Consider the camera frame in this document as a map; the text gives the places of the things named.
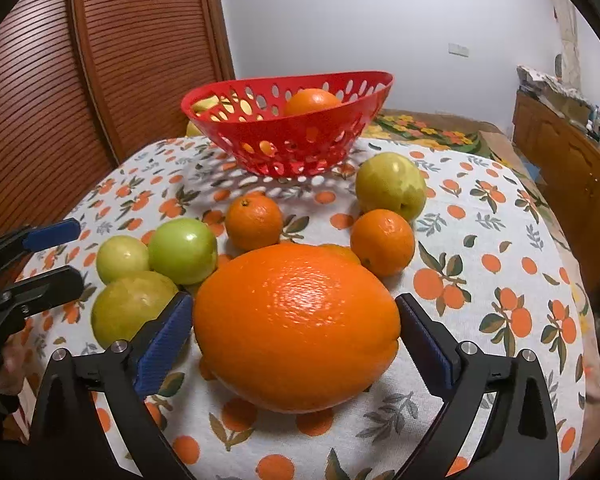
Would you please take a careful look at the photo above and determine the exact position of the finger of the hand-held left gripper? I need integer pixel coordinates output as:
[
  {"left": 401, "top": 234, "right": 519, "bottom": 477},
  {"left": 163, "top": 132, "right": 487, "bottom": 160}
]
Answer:
[
  {"left": 0, "top": 266, "right": 85, "bottom": 318},
  {"left": 0, "top": 218, "right": 83, "bottom": 273}
]

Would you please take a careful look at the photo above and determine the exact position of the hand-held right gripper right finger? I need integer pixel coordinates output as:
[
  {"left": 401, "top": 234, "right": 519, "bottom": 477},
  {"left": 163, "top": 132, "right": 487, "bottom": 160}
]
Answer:
[{"left": 395, "top": 292, "right": 561, "bottom": 480}]

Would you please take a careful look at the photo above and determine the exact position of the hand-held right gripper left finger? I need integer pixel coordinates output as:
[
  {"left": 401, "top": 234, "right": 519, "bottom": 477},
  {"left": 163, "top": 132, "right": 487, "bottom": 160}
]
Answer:
[{"left": 30, "top": 291, "right": 196, "bottom": 480}]

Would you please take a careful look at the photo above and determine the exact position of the green apple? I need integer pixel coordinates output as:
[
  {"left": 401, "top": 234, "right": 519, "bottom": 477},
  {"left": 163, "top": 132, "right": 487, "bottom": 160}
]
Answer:
[{"left": 147, "top": 218, "right": 218, "bottom": 286}]

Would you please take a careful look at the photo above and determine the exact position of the large orange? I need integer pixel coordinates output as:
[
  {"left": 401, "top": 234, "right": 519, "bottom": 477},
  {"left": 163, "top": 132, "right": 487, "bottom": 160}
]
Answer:
[{"left": 192, "top": 244, "right": 402, "bottom": 413}]

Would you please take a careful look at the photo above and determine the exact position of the small orange with green stem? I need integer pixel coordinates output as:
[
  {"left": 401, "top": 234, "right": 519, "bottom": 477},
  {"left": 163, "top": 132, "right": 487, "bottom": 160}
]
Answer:
[{"left": 224, "top": 193, "right": 284, "bottom": 252}]

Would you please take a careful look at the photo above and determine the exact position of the yellow pear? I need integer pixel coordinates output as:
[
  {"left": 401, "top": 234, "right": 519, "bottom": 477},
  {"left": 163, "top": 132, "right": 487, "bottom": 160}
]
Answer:
[{"left": 355, "top": 152, "right": 427, "bottom": 222}]

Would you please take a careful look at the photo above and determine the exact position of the red perforated plastic basket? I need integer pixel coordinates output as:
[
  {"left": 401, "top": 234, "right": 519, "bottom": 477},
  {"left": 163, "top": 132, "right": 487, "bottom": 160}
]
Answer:
[{"left": 181, "top": 71, "right": 395, "bottom": 177}]

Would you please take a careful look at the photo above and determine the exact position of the large yellow-green fruit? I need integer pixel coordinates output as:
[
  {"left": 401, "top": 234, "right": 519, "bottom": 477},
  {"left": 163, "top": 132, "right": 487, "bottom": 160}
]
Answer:
[{"left": 91, "top": 271, "right": 181, "bottom": 351}]

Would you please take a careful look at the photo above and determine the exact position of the small yellow-green fruit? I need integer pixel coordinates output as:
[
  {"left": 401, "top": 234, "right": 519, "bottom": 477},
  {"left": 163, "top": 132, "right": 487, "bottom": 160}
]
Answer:
[{"left": 96, "top": 236, "right": 151, "bottom": 285}]

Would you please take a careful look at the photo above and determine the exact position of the orange-print white tablecloth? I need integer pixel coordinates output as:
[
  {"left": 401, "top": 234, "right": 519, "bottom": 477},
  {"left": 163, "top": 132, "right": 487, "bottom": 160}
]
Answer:
[{"left": 5, "top": 135, "right": 600, "bottom": 480}]

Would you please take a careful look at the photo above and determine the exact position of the brown louvered wooden door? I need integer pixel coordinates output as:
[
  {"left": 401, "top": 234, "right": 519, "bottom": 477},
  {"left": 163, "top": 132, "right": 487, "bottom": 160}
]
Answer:
[{"left": 0, "top": 0, "right": 237, "bottom": 246}]

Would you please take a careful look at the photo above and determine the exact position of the yellow fruit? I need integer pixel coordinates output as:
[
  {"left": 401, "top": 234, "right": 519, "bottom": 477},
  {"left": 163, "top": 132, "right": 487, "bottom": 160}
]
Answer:
[{"left": 192, "top": 92, "right": 253, "bottom": 122}]

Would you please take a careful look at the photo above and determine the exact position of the floral patterned mat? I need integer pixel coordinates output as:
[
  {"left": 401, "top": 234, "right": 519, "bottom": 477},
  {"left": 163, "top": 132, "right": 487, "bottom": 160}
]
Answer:
[{"left": 362, "top": 112, "right": 511, "bottom": 161}]

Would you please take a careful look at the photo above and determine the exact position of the long wooden cabinet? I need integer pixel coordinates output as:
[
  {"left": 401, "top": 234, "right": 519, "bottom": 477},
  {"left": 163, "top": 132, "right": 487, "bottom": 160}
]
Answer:
[{"left": 511, "top": 87, "right": 600, "bottom": 286}]

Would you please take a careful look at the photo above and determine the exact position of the medium orange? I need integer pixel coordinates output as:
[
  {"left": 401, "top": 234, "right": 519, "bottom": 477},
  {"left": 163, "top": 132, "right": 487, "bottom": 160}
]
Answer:
[{"left": 283, "top": 88, "right": 342, "bottom": 117}]

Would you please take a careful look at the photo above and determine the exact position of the patterned cloth pile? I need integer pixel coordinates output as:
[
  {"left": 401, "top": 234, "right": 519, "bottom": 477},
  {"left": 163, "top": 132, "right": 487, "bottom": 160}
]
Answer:
[{"left": 517, "top": 64, "right": 597, "bottom": 113}]

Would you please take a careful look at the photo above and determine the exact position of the pale hanging curtain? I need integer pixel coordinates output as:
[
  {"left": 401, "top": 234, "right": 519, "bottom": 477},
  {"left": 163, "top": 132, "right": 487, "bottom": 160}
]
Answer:
[{"left": 554, "top": 0, "right": 579, "bottom": 81}]

